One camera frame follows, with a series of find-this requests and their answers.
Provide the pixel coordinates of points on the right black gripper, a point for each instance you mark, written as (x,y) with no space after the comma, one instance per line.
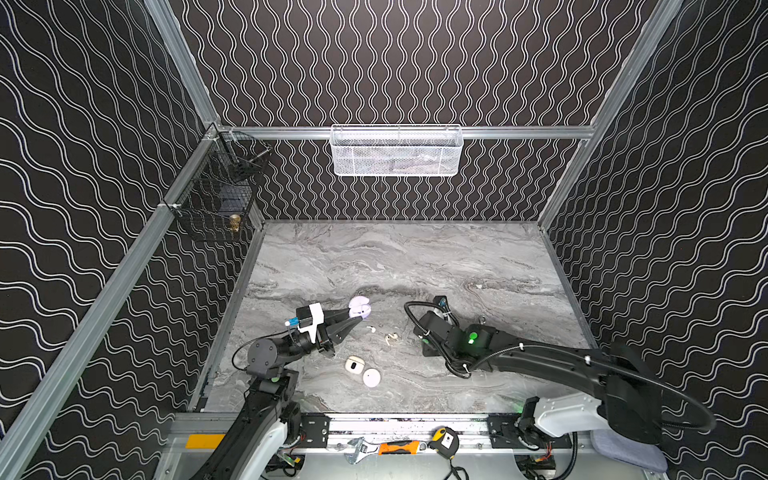
(427,324)

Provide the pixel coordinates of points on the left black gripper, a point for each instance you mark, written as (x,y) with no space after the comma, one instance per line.
(327,335)

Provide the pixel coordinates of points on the purple earbud charging case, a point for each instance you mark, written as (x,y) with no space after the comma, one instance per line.
(359,307)

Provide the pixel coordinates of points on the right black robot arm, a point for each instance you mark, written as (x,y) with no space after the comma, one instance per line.
(612,391)

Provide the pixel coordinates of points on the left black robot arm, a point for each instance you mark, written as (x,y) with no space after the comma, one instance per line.
(269,418)

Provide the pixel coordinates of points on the cream earbud charging case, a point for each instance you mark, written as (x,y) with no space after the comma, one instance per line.
(354,365)

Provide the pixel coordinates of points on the yellow black tape measure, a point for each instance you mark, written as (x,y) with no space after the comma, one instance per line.
(445,442)

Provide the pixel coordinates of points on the brass fitting in basket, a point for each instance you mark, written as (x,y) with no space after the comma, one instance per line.
(235,221)

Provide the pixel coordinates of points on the yellow label sticker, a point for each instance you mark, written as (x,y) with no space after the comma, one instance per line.
(204,441)

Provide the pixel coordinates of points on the grey cloth pad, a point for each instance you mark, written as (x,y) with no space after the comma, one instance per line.
(618,448)

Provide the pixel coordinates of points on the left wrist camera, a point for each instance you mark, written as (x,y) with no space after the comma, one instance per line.
(307,320)

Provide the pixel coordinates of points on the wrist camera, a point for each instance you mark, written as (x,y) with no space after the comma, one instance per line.
(441,304)
(307,320)

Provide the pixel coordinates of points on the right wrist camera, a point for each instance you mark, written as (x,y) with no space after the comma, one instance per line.
(441,304)

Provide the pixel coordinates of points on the adjustable wrench orange handle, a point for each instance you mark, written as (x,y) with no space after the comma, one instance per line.
(361,449)

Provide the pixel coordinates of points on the black wire basket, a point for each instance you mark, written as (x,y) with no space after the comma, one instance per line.
(225,181)

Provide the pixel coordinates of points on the white wire mesh basket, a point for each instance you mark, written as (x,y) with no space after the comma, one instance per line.
(388,150)

